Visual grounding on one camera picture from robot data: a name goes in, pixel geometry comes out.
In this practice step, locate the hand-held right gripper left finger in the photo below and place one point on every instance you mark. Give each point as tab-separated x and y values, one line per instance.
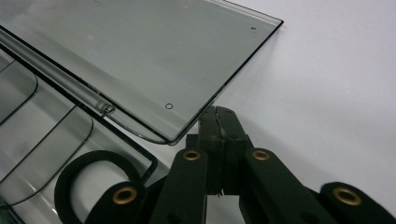
211	140

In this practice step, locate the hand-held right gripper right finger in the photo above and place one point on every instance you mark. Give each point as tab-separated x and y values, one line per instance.
232	140

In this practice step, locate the clear grey compartment box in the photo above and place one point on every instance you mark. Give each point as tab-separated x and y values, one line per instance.
155	46

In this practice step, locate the white table sheet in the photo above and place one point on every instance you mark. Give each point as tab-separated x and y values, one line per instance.
327	93

